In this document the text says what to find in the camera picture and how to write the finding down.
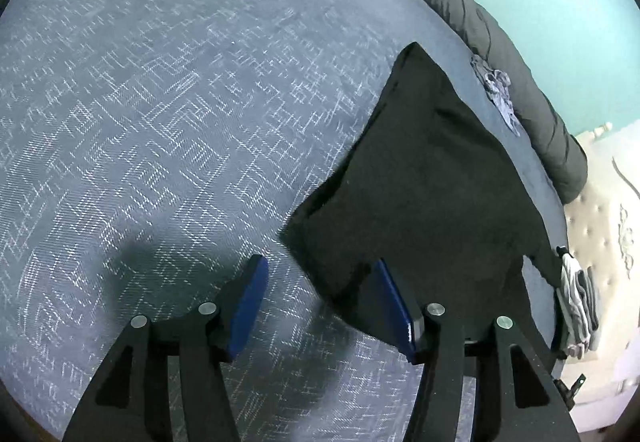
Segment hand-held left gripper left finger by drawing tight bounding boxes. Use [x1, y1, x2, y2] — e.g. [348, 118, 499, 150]
[62, 254, 271, 442]

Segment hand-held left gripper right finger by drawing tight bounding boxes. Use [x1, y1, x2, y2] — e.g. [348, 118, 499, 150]
[375, 258, 583, 442]

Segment black sweater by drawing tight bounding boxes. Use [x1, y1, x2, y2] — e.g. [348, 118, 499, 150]
[280, 42, 563, 348]

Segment stack of folded clothes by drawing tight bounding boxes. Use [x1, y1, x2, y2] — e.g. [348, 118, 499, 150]
[555, 247, 591, 360]

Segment grey folded garment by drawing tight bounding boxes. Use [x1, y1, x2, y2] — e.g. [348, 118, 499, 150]
[575, 267, 601, 353]

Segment cream tufted headboard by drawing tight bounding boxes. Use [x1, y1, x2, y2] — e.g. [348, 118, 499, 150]
[560, 122, 640, 405]

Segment bed with blue-grey sheet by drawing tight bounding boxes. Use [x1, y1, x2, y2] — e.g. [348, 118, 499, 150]
[0, 0, 568, 442]

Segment small blue-grey garment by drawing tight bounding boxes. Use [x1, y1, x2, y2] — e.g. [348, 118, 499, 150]
[470, 52, 523, 137]

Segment dark grey rolled duvet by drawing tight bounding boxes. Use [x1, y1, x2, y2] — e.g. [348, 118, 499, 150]
[290, 0, 588, 205]

